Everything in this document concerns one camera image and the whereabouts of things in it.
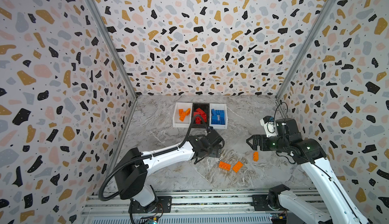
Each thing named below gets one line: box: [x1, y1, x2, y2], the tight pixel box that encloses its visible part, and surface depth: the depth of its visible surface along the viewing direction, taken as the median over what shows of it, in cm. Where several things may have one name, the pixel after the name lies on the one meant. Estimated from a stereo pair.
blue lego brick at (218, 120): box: [210, 117, 226, 125], surface depth 108 cm
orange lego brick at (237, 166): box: [231, 161, 244, 173], surface depth 87 cm
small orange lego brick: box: [178, 108, 185, 118], surface depth 109 cm
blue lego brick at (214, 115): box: [211, 108, 218, 120], surface depth 111 cm
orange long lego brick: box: [218, 161, 232, 172], surface depth 88 cm
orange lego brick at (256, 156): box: [252, 151, 259, 162], surface depth 91 cm
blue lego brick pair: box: [215, 109, 225, 120], surface depth 111 cm
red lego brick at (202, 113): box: [196, 107, 207, 118], surface depth 108 cm
